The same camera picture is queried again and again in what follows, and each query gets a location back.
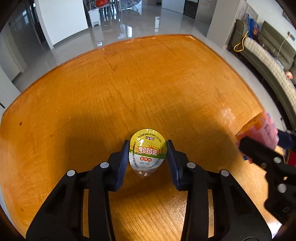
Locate yellow cable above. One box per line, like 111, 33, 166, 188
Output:
233, 29, 249, 53

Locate blue shopping bag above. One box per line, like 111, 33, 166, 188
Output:
246, 14, 260, 39

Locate white small trash can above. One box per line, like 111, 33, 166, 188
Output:
88, 8, 101, 27

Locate pink orange snack box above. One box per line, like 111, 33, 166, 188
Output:
235, 111, 279, 151

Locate green quilted sofa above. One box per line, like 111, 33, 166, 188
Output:
229, 19, 295, 130

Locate yellow green jelly cup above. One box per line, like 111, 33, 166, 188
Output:
129, 128, 167, 177

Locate wooden table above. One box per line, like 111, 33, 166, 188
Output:
1, 35, 280, 235

